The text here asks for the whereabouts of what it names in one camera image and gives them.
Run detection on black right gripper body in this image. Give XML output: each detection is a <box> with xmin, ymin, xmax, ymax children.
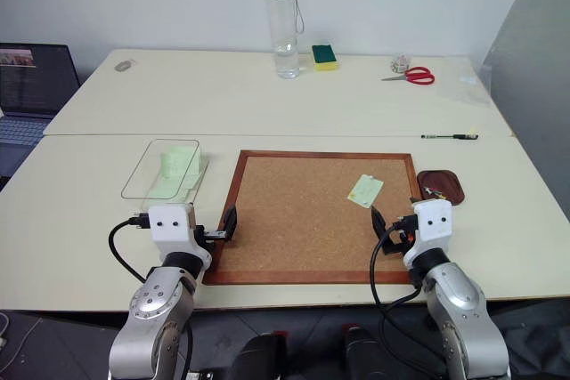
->
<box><xmin>383</xmin><ymin>214</ymin><xmax>418</xmax><ymax>256</ymax></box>

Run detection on wood framed cork board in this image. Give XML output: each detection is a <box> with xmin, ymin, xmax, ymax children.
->
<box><xmin>202</xmin><ymin>150</ymin><xmax>424</xmax><ymax>287</ymax></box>

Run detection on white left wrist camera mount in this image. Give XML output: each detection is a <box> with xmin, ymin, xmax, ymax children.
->
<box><xmin>148</xmin><ymin>203</ymin><xmax>196</xmax><ymax>253</ymax></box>

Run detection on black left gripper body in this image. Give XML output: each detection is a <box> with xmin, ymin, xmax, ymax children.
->
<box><xmin>194</xmin><ymin>224</ymin><xmax>230</xmax><ymax>246</ymax></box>

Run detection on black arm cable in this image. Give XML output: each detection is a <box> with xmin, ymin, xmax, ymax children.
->
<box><xmin>370</xmin><ymin>218</ymin><xmax>442</xmax><ymax>375</ymax></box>
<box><xmin>108</xmin><ymin>215</ymin><xmax>151</xmax><ymax>284</ymax></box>

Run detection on open laptop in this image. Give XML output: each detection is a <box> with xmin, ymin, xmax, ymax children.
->
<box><xmin>0</xmin><ymin>43</ymin><xmax>82</xmax><ymax>179</ymax></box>

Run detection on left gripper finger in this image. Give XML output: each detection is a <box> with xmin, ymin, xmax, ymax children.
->
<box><xmin>222</xmin><ymin>205</ymin><xmax>239</xmax><ymax>241</ymax></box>

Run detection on black pen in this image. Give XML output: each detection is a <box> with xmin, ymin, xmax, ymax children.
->
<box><xmin>420</xmin><ymin>130</ymin><xmax>481</xmax><ymax>141</ymax></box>

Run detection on dark rounded shape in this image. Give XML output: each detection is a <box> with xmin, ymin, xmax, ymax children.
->
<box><xmin>341</xmin><ymin>324</ymin><xmax>387</xmax><ymax>380</ymax></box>
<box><xmin>233</xmin><ymin>330</ymin><xmax>287</xmax><ymax>380</ymax></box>

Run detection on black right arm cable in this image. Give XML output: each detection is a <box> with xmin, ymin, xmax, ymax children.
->
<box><xmin>370</xmin><ymin>218</ymin><xmax>442</xmax><ymax>375</ymax></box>

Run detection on green yellow sponge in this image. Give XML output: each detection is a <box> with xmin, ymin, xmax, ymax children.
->
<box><xmin>311</xmin><ymin>44</ymin><xmax>340</xmax><ymax>73</ymax></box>

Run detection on clear bottle green lid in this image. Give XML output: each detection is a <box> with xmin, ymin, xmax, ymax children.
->
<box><xmin>260</xmin><ymin>0</ymin><xmax>306</xmax><ymax>80</ymax></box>

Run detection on green sticky note stack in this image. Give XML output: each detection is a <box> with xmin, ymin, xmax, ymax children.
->
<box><xmin>145</xmin><ymin>144</ymin><xmax>209</xmax><ymax>202</ymax></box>

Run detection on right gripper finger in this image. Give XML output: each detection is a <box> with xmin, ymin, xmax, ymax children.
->
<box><xmin>370</xmin><ymin>205</ymin><xmax>388</xmax><ymax>239</ymax></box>

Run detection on clear plastic box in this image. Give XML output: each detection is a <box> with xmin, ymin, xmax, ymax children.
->
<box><xmin>120</xmin><ymin>138</ymin><xmax>211</xmax><ymax>213</ymax></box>

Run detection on red handled scissors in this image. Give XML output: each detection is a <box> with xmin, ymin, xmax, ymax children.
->
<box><xmin>380</xmin><ymin>66</ymin><xmax>436</xmax><ymax>86</ymax></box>

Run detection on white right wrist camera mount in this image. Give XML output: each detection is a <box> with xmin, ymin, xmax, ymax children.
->
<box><xmin>411</xmin><ymin>198</ymin><xmax>456</xmax><ymax>248</ymax></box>

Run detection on clear plastic container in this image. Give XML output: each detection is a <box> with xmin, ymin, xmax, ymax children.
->
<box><xmin>390</xmin><ymin>53</ymin><xmax>412</xmax><ymax>75</ymax></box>

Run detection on green paper note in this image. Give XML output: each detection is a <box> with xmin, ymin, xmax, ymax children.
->
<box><xmin>346</xmin><ymin>174</ymin><xmax>386</xmax><ymax>209</ymax></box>

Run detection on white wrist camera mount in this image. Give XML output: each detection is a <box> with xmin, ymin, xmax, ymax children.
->
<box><xmin>148</xmin><ymin>203</ymin><xmax>196</xmax><ymax>253</ymax></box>
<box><xmin>411</xmin><ymin>198</ymin><xmax>456</xmax><ymax>248</ymax></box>

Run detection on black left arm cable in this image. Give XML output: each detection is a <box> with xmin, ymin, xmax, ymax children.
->
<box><xmin>108</xmin><ymin>215</ymin><xmax>151</xmax><ymax>284</ymax></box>

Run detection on brown wooden tray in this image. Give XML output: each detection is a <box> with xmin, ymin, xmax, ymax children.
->
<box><xmin>416</xmin><ymin>168</ymin><xmax>466</xmax><ymax>206</ymax></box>

